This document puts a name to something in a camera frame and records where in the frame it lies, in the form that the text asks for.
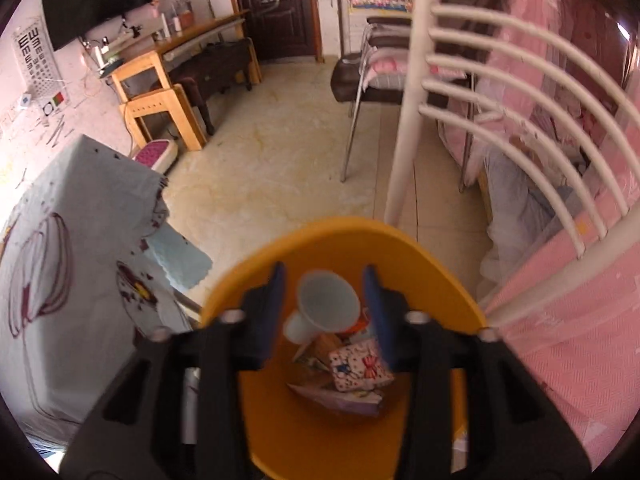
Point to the dark brown door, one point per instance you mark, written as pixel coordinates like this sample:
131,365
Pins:
275,10

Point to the light blue towel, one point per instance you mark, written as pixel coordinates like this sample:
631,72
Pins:
177,260

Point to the yellow bin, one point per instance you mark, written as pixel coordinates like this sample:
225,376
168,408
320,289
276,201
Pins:
340,245

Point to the wooden chair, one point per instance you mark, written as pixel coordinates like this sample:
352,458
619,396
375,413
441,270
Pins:
165,110

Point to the grey cup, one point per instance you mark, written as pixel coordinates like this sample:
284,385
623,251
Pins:
325,305

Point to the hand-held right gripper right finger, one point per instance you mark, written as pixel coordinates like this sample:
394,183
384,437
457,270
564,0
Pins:
372,310

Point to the white blue wall device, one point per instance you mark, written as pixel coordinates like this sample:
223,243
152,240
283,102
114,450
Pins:
25,100

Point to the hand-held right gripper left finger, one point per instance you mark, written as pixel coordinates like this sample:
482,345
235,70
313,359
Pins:
276,305

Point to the white desk shelf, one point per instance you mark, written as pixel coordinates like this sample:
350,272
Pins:
130,30

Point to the eye chart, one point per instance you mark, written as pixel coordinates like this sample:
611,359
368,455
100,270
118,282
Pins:
37,60

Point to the white bed rail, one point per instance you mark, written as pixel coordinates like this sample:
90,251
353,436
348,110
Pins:
415,110

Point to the polka dot packet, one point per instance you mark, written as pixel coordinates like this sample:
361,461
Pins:
357,367

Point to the black television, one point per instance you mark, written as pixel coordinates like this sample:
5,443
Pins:
95,2

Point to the pink bedding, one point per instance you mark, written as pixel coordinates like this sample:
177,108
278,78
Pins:
565,360

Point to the pale blue blanket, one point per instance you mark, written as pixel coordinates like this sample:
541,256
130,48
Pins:
520,200

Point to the dark chair with metal legs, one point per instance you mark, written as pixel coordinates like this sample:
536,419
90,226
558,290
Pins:
360,82

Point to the pink white scale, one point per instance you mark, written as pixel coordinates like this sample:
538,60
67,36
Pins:
152,152

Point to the dark padded bench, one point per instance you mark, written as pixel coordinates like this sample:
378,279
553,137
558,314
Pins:
215,67

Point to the wooden desk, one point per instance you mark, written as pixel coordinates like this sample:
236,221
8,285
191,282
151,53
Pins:
200,30

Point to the pink seat cushion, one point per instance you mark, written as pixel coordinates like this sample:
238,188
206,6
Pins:
390,72

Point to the pink bed curtain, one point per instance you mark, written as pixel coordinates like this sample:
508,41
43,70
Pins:
540,20

